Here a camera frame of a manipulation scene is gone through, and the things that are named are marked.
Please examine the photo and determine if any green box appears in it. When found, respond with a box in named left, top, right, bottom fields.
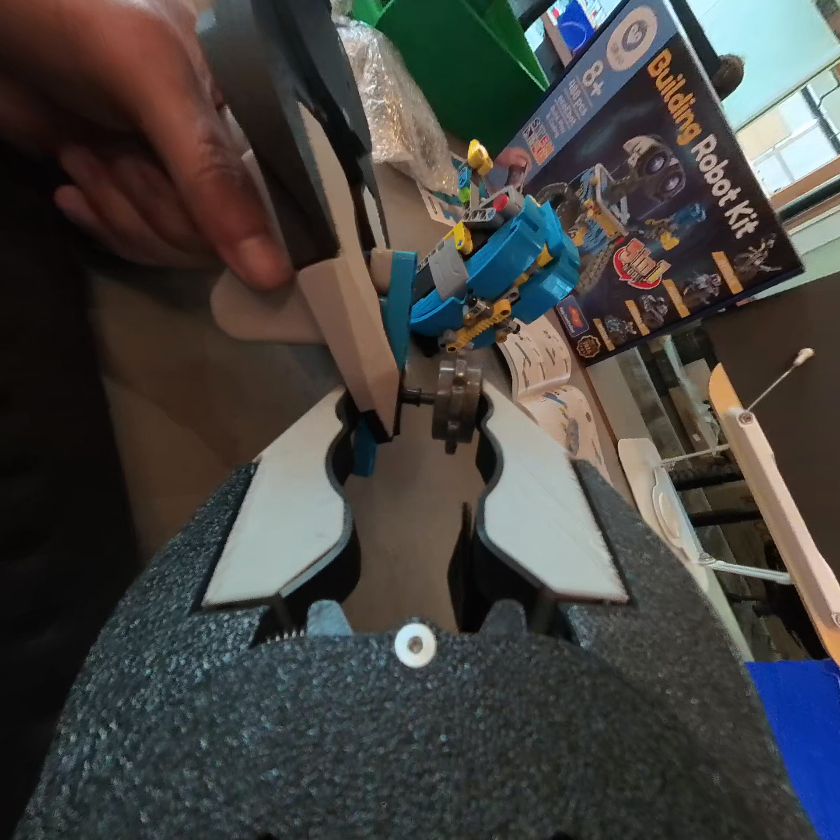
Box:
left=353, top=0, right=551, bottom=153

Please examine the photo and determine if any white desk lamp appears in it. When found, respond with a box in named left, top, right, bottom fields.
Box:
left=617, top=346, right=840, bottom=657

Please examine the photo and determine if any grey desk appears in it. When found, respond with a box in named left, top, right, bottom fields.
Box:
left=88, top=125, right=756, bottom=664

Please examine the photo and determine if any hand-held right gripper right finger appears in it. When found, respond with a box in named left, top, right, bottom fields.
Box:
left=449, top=382, right=631, bottom=632

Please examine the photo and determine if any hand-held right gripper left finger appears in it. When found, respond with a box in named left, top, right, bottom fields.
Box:
left=200, top=386, right=363, bottom=624

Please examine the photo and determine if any dark partition panel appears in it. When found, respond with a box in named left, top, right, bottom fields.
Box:
left=702, top=270, right=840, bottom=657

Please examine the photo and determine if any blue storage bin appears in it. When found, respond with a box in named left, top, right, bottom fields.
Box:
left=745, top=658, right=840, bottom=840

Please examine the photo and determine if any robot kit box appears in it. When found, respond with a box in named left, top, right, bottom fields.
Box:
left=491, top=0, right=807, bottom=367

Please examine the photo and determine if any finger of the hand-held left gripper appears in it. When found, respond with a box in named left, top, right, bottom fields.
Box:
left=357, top=187, right=398, bottom=296
left=298, top=101, right=403, bottom=439

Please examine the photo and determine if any dark grey toy gear wheel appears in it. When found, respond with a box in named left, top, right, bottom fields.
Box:
left=402, top=353, right=485, bottom=455

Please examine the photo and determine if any person's left hand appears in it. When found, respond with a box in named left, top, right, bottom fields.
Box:
left=0, top=0, right=294, bottom=291

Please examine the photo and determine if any blue toy robot vehicle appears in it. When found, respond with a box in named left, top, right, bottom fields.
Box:
left=408, top=138, right=583, bottom=361

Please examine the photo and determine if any instruction booklet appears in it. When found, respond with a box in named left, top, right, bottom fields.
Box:
left=497, top=320, right=608, bottom=470

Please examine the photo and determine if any blue toy beam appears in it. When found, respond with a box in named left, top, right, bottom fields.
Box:
left=354, top=251, right=422, bottom=476

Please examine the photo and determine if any crinkled clear plastic bag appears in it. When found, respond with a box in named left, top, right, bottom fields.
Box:
left=333, top=18, right=460, bottom=191

